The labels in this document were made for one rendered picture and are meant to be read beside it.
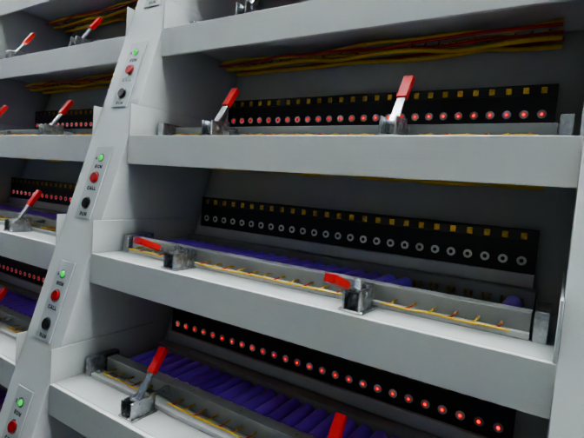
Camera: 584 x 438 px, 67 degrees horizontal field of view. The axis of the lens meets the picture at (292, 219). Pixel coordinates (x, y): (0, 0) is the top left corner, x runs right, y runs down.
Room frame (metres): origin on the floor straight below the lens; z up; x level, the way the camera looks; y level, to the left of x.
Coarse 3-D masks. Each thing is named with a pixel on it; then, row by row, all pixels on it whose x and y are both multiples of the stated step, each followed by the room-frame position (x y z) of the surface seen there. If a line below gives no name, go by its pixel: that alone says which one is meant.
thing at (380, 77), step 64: (384, 64) 0.67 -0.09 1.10; (448, 64) 0.61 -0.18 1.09; (512, 64) 0.57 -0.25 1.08; (576, 64) 0.52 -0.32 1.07; (576, 128) 0.52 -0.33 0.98; (256, 192) 0.78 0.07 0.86; (320, 192) 0.71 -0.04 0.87; (384, 192) 0.65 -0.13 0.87; (448, 192) 0.60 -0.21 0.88; (512, 192) 0.55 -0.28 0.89
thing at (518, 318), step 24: (216, 264) 0.59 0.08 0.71; (240, 264) 0.58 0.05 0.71; (264, 264) 0.56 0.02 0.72; (288, 264) 0.56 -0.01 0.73; (312, 288) 0.51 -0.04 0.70; (336, 288) 0.51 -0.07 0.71; (384, 288) 0.47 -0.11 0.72; (408, 288) 0.47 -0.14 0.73; (456, 312) 0.43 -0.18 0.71; (480, 312) 0.42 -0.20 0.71; (504, 312) 0.41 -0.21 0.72; (528, 312) 0.40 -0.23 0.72
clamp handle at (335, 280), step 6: (324, 276) 0.40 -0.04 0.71; (330, 276) 0.40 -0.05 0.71; (336, 276) 0.40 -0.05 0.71; (330, 282) 0.40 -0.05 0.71; (336, 282) 0.40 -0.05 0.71; (342, 282) 0.41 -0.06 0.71; (348, 282) 0.42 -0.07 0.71; (360, 282) 0.45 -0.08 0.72; (342, 288) 0.42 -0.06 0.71; (348, 288) 0.42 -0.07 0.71; (354, 288) 0.44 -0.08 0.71; (360, 288) 0.45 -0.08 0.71
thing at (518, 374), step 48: (96, 240) 0.67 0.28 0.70; (240, 240) 0.75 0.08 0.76; (288, 240) 0.69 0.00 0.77; (144, 288) 0.61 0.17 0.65; (192, 288) 0.56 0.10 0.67; (240, 288) 0.52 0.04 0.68; (288, 288) 0.54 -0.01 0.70; (528, 288) 0.51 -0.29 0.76; (288, 336) 0.49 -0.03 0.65; (336, 336) 0.45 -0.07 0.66; (384, 336) 0.42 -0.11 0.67; (432, 336) 0.40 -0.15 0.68; (480, 336) 0.40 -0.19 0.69; (432, 384) 0.41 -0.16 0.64; (480, 384) 0.38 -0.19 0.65; (528, 384) 0.36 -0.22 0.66
